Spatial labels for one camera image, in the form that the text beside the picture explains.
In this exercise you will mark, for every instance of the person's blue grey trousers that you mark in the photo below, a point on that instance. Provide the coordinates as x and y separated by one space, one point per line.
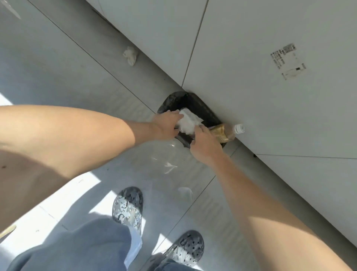
83 248

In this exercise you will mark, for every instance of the person's left hand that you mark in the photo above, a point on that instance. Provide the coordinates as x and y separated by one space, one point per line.
163 127

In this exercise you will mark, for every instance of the plastic bottle with amber liquid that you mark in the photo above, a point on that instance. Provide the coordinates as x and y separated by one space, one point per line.
223 134

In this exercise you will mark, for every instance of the small crumpled white tissue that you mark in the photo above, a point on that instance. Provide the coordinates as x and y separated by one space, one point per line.
130 55

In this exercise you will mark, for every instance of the wooden stick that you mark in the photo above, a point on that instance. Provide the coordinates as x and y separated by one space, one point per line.
7 232

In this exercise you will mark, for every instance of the person's left forearm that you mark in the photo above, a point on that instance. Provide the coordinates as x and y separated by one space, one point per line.
69 139

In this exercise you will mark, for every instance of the person's right fingers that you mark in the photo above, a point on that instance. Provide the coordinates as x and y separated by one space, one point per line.
201 133

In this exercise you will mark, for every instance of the person's right patterned clog shoe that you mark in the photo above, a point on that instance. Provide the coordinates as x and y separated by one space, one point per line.
185 248

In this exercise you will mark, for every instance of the person's right forearm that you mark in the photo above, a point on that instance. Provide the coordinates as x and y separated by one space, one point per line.
259 212

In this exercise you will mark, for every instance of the person's patterned clog shoe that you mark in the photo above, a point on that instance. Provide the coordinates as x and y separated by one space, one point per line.
127 208
185 248

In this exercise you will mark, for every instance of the black trash bin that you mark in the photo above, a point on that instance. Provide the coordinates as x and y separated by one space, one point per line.
198 107

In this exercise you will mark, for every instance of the white printed label sticker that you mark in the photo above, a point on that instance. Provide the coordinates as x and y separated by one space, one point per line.
288 61

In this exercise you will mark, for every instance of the person's right hand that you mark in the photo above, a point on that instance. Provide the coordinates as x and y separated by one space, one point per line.
206 148

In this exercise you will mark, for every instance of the white paper towel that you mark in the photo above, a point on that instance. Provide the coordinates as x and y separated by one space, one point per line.
189 122

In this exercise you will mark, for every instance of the person's left patterned clog shoe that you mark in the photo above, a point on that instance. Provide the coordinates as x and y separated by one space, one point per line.
127 208

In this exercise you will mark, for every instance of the person's left fingers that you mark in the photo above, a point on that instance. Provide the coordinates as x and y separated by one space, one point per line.
174 116

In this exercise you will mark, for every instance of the clear plastic wrapper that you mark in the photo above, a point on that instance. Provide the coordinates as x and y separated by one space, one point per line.
166 159

